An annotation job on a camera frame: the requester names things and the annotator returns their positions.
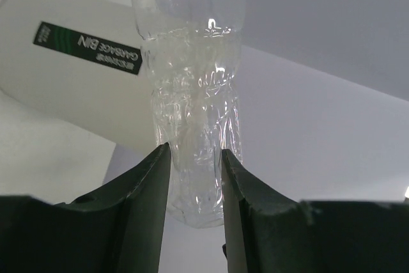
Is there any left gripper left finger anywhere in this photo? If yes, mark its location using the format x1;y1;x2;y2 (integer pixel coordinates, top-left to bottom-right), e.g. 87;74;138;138
1;144;171;272

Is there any clear unlabelled plastic bottle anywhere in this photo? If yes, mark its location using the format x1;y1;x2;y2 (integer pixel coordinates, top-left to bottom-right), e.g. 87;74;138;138
132;0;246;228

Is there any white paper bin cup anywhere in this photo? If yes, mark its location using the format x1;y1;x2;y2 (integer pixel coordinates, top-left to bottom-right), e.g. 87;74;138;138
1;0;156;154

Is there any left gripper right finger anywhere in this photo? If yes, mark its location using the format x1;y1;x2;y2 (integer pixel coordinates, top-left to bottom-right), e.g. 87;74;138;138
221;150;408;272

